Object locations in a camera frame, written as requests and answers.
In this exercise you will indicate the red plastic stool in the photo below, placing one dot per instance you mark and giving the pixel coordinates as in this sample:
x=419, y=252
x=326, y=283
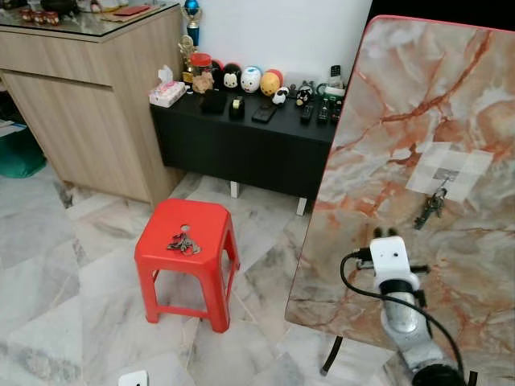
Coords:
x=205, y=221

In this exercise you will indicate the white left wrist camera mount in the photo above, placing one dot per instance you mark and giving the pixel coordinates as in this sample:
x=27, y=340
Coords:
x=134, y=379

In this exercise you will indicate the black tape dispenser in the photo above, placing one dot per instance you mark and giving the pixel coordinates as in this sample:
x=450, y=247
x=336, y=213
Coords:
x=236, y=107

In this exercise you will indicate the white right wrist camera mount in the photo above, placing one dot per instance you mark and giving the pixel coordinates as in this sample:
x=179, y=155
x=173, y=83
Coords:
x=390, y=257

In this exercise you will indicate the black wallet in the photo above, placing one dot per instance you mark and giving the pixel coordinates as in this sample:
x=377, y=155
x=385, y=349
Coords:
x=213, y=103

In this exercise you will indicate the clear adhesive hook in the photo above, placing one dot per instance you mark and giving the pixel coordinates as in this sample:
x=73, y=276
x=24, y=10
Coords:
x=451, y=165

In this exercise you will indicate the dark metal key bunch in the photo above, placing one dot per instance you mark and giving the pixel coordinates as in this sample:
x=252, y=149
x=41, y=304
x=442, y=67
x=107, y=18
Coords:
x=430, y=209

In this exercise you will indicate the green bag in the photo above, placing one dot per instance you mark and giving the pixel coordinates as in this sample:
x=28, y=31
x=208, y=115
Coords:
x=20, y=157

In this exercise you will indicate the black television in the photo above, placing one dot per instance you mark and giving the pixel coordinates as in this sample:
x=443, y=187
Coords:
x=451, y=8

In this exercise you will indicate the upright black remote control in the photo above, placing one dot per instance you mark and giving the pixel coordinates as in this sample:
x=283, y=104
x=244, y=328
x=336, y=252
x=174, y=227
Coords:
x=335, y=72

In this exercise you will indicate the small black bear toy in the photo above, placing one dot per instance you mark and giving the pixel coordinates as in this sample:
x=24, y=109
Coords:
x=303, y=96

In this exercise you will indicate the blue trophy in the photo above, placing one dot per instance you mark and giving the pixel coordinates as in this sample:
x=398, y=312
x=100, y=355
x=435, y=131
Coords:
x=192, y=12

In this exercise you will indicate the white duck plush toy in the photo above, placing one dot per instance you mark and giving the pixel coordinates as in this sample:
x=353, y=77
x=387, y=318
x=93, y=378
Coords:
x=251, y=80

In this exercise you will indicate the light wooden cabinet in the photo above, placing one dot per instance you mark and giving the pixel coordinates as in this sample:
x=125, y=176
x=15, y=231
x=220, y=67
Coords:
x=88, y=121

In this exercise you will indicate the red tray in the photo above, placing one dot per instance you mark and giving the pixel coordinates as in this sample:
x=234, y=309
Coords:
x=133, y=10

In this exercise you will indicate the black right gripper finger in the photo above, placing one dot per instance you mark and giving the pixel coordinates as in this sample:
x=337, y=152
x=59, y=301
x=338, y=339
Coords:
x=395, y=233
x=381, y=234

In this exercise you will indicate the black tv console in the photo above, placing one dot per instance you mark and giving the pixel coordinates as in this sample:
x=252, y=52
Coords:
x=241, y=145

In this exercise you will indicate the green desk holder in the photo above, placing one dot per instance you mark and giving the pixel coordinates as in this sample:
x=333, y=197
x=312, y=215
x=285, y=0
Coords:
x=334, y=92

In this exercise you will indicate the pink tissue pack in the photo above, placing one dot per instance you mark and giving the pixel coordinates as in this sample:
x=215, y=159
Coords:
x=167, y=95

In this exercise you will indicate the black mouse plush toy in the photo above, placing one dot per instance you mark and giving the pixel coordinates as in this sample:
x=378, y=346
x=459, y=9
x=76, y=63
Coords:
x=231, y=78

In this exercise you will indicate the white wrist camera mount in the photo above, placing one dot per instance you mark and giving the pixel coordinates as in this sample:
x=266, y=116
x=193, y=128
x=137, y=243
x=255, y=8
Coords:
x=134, y=379
x=390, y=257

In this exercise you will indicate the gold trophy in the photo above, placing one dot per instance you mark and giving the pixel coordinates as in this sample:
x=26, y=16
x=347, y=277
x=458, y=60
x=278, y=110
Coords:
x=187, y=48

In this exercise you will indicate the yellow bear plush toy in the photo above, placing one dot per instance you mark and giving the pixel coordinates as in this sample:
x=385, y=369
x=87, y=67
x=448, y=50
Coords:
x=271, y=84

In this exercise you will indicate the red lid cookie jar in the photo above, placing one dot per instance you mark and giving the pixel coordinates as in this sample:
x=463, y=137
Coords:
x=201, y=76

